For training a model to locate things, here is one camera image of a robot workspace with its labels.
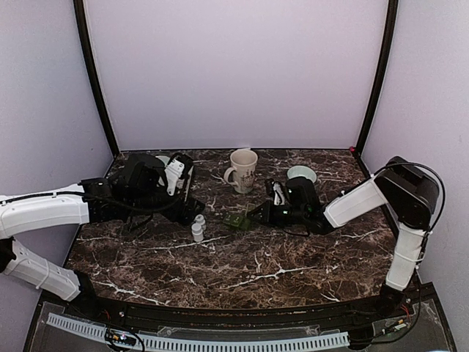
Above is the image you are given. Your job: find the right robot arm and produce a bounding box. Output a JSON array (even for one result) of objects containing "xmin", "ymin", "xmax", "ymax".
[{"xmin": 247, "ymin": 156, "xmax": 443, "ymax": 318}]

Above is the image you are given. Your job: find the black frame post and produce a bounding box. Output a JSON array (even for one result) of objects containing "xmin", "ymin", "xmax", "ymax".
[
  {"xmin": 73, "ymin": 0, "xmax": 120, "ymax": 158},
  {"xmin": 355, "ymin": 0, "xmax": 399, "ymax": 155}
]

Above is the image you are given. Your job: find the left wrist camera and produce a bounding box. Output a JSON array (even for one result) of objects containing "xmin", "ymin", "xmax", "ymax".
[{"xmin": 165, "ymin": 154, "xmax": 193, "ymax": 199}]

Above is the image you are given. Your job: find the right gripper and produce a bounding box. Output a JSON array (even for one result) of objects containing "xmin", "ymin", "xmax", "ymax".
[{"xmin": 248, "ymin": 199, "xmax": 307, "ymax": 228}]

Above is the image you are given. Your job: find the green weekly pill organizer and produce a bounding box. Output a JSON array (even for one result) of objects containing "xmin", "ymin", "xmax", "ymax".
[{"xmin": 223, "ymin": 214, "xmax": 251, "ymax": 231}]

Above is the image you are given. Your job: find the cream ceramic mug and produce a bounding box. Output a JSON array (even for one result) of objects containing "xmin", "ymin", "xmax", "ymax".
[{"xmin": 224, "ymin": 149, "xmax": 258, "ymax": 194}]

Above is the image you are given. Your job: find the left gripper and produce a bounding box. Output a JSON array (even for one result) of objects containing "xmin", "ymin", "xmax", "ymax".
[{"xmin": 126, "ymin": 187, "xmax": 205, "ymax": 226}]

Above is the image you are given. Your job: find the teal bowl on plate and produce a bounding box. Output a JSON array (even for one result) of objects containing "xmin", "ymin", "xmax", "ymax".
[{"xmin": 156, "ymin": 155, "xmax": 170, "ymax": 165}]

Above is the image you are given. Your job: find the white slotted cable duct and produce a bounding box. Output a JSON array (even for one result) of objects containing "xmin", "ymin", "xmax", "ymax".
[{"xmin": 45, "ymin": 313, "xmax": 350, "ymax": 351}]

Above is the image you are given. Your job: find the right black frame post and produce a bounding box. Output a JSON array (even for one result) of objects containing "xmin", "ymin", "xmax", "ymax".
[{"xmin": 355, "ymin": 0, "xmax": 399, "ymax": 155}]

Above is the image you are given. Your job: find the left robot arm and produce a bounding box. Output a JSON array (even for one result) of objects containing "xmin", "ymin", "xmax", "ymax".
[{"xmin": 1, "ymin": 153, "xmax": 204, "ymax": 320}]

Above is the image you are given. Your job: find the teal bowl right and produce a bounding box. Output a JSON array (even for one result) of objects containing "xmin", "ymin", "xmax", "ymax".
[{"xmin": 287, "ymin": 165, "xmax": 317, "ymax": 183}]

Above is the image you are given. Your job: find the black front rail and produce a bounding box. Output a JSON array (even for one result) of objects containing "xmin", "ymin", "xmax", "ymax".
[{"xmin": 67, "ymin": 293, "xmax": 433, "ymax": 333}]

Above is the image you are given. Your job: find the left black frame post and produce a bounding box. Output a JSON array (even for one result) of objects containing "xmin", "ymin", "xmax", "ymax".
[{"xmin": 73, "ymin": 0, "xmax": 120, "ymax": 158}]

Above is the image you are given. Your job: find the white pill bottle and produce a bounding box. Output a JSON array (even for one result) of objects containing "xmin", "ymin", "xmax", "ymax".
[
  {"xmin": 191, "ymin": 223, "xmax": 204, "ymax": 243},
  {"xmin": 195, "ymin": 214, "xmax": 206, "ymax": 231}
]

